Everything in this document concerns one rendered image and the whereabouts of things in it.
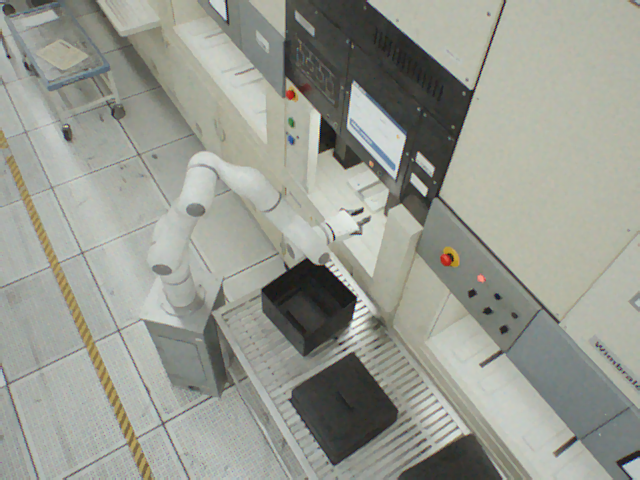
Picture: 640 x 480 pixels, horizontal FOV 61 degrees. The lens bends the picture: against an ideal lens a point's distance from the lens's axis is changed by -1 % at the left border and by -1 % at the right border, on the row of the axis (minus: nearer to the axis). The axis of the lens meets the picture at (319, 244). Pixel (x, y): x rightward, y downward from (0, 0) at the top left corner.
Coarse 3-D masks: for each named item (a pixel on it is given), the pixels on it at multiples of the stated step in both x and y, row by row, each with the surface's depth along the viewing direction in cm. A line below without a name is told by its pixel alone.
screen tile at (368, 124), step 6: (354, 90) 178; (354, 96) 180; (360, 96) 176; (360, 102) 178; (366, 102) 175; (354, 108) 183; (366, 108) 176; (354, 114) 184; (360, 114) 181; (372, 114) 175; (360, 120) 183; (366, 120) 179; (372, 120) 176; (366, 126) 181; (372, 126) 178
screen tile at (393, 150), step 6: (378, 114) 172; (378, 120) 173; (384, 120) 170; (384, 126) 172; (390, 126) 169; (390, 132) 170; (396, 132) 167; (378, 138) 178; (384, 138) 175; (384, 144) 176; (390, 144) 173; (396, 144) 170; (390, 150) 175; (396, 150) 172; (396, 156) 173
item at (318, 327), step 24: (312, 264) 232; (264, 288) 217; (288, 288) 233; (312, 288) 236; (336, 288) 227; (264, 312) 227; (288, 312) 227; (312, 312) 229; (336, 312) 230; (288, 336) 219; (312, 336) 208
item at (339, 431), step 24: (360, 360) 208; (312, 384) 202; (336, 384) 202; (360, 384) 203; (312, 408) 197; (336, 408) 197; (360, 408) 197; (384, 408) 198; (312, 432) 200; (336, 432) 192; (360, 432) 193; (336, 456) 188
